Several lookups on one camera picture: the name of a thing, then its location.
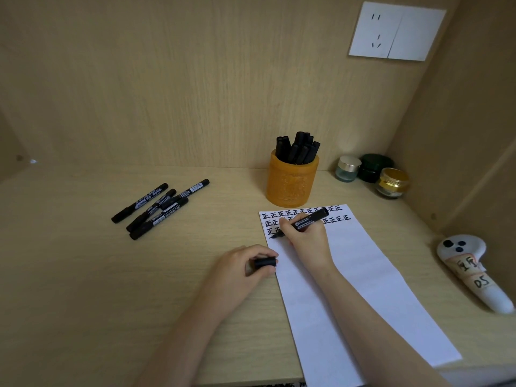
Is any person's right hand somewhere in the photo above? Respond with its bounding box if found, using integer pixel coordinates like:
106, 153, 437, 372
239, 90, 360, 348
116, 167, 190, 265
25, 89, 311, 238
279, 216, 338, 278

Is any person's left hand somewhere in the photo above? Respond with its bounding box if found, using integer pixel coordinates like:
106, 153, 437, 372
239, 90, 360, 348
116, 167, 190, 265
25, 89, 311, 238
203, 244, 280, 316

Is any person's right forearm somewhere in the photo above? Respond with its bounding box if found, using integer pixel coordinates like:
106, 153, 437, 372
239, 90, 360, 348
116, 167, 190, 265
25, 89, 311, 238
318, 267, 450, 387

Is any person's left forearm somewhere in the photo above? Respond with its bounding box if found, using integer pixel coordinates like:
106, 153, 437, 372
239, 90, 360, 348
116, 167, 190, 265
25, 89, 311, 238
135, 295, 227, 387

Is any orange carved pen holder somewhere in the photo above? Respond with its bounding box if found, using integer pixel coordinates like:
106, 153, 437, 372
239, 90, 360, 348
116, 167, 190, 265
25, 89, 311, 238
265, 150, 320, 209

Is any white paper sheet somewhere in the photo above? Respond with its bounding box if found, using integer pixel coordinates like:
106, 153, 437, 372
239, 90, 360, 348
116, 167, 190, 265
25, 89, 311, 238
259, 204, 463, 387

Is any glass jar with silver lid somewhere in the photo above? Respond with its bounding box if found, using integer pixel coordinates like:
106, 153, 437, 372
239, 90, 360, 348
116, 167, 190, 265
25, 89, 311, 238
335, 155, 362, 182

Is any bunch of black markers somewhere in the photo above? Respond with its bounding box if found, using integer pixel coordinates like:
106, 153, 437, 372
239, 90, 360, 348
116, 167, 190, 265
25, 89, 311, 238
275, 131, 321, 165

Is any dark green jar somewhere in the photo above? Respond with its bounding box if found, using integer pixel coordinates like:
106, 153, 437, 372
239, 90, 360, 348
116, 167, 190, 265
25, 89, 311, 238
357, 153, 395, 183

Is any capped black marker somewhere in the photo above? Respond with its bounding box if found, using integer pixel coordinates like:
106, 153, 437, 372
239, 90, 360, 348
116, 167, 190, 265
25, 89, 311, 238
160, 179, 210, 210
126, 189, 177, 233
129, 197, 189, 241
112, 183, 169, 224

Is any glass jar with gold lid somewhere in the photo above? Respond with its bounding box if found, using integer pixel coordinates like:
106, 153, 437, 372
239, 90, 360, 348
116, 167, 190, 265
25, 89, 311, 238
376, 168, 411, 198

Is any white controller with taped labels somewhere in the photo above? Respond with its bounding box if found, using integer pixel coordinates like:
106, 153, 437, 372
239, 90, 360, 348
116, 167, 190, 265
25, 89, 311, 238
437, 235, 515, 315

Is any white wall socket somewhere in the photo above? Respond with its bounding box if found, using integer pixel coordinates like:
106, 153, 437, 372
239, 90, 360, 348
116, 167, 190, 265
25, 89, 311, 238
349, 1, 404, 59

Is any white blank wall plate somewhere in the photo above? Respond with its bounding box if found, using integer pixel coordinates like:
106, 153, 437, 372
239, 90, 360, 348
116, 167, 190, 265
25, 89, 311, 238
388, 6, 447, 62

